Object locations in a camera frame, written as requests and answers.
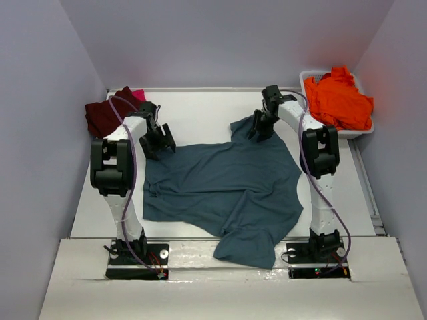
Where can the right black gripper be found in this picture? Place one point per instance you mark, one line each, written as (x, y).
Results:
(265, 132)

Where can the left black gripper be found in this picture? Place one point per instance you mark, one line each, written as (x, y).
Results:
(166, 140)

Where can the teal blue t shirt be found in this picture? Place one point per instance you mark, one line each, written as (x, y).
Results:
(243, 191)

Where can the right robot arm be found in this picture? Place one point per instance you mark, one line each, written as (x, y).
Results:
(319, 159)

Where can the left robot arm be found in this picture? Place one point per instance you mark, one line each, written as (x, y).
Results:
(113, 171)

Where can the pink folded t shirt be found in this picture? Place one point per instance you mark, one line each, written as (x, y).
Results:
(139, 95)

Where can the dark red folded t shirt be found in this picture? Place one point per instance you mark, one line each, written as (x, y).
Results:
(100, 117)

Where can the orange t shirt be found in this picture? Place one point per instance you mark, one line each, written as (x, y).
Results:
(340, 100)

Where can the white plastic basket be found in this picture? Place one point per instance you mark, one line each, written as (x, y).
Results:
(353, 133)

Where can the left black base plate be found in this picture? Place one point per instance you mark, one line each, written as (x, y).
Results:
(124, 266)

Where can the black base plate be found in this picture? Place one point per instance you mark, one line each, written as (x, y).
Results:
(124, 266)
(304, 265)

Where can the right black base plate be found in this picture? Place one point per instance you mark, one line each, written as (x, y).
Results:
(304, 265)

